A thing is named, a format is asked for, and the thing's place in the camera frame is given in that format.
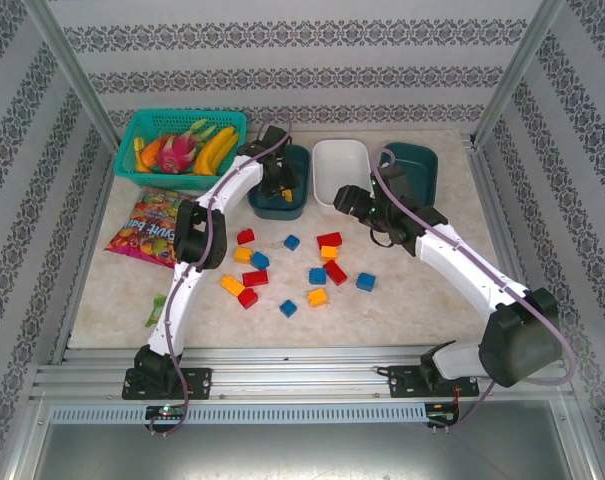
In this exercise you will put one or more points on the aluminium frame post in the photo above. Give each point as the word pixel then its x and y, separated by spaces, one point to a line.
pixel 513 75
pixel 76 75

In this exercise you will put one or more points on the long red lego brick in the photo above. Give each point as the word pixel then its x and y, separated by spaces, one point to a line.
pixel 255 278
pixel 335 272
pixel 329 239

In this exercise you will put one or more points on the small blue lego brick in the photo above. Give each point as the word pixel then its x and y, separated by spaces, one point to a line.
pixel 365 281
pixel 317 275
pixel 287 308
pixel 259 260
pixel 291 242

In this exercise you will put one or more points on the small yellow toy fruit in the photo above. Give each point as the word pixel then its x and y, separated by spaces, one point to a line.
pixel 138 145

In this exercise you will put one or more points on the orange toy fruit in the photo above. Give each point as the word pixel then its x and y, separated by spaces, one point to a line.
pixel 149 152

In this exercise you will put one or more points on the small green snack packet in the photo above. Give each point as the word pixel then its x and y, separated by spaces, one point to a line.
pixel 157 310

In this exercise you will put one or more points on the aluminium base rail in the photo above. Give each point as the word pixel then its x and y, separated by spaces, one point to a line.
pixel 302 372

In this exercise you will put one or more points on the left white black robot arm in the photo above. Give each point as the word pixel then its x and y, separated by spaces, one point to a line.
pixel 182 300

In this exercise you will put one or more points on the long yellow lego brick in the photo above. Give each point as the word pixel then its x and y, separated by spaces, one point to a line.
pixel 232 285

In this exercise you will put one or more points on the pink toy dragon fruit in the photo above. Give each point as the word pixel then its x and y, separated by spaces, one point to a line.
pixel 174 157

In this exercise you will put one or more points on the teal plastic mesh basket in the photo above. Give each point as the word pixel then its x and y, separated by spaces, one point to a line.
pixel 232 120

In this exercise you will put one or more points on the dark teal plastic container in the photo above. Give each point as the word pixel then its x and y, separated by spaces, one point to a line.
pixel 300 167
pixel 422 170

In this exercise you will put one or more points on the slotted metal strip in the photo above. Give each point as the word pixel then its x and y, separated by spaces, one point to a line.
pixel 282 414

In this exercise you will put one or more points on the grey metal lower shelf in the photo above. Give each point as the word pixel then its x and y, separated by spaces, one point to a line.
pixel 302 455

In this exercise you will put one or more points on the small red lego brick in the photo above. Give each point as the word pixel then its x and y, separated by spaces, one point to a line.
pixel 247 298
pixel 245 236

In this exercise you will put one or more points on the colourful fruit candy bag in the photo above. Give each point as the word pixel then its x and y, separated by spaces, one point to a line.
pixel 142 225

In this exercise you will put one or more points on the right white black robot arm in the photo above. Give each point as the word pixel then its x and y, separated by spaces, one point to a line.
pixel 462 260

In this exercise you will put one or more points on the white plastic container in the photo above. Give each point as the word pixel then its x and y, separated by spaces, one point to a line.
pixel 339 165

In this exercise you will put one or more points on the small yellow lego brick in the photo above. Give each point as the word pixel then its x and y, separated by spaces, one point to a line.
pixel 317 297
pixel 242 255
pixel 329 253

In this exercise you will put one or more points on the yellow toy banana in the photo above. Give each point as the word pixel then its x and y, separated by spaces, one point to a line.
pixel 229 147
pixel 209 155

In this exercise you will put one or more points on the aluminium side rail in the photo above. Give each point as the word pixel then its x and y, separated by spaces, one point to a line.
pixel 82 260
pixel 489 200

